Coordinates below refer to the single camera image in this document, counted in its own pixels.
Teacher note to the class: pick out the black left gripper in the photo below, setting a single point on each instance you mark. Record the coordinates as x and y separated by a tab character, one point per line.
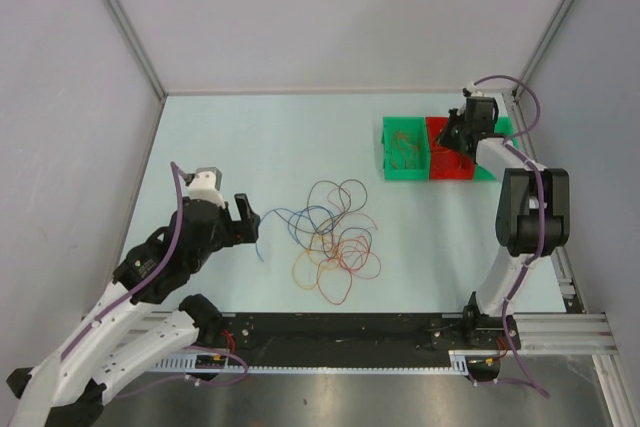
248	226

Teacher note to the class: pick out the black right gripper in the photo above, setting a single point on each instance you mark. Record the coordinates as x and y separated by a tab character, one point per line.
454	116

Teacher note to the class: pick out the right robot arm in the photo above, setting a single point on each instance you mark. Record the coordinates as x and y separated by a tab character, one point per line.
532	217

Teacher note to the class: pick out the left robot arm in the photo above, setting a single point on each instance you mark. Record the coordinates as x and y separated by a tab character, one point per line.
93	365

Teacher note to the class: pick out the red bin middle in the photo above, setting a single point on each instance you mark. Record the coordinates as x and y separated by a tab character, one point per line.
446	164

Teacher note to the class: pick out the green bin right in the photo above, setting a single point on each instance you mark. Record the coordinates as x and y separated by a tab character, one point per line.
495	154

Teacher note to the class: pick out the green bin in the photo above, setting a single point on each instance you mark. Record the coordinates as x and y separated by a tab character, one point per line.
406	149
495	154

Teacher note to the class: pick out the green bin left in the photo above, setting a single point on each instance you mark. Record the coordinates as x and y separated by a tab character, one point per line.
406	149

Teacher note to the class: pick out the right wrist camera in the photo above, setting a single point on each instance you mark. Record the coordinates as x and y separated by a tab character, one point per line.
471	90

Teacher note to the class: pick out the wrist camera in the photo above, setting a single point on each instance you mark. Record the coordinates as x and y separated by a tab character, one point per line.
205	185
471	90

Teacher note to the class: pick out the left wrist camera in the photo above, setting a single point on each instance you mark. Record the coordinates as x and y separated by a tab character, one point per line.
205	185

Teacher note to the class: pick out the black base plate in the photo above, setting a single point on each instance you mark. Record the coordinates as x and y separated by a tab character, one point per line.
358	341

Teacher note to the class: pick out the aluminium frame post right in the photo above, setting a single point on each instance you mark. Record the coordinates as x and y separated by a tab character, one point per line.
551	31

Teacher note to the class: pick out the aluminium frame post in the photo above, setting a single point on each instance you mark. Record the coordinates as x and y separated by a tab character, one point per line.
132	41
551	31

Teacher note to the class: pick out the aluminium frame post left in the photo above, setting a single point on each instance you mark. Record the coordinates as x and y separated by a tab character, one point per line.
132	41

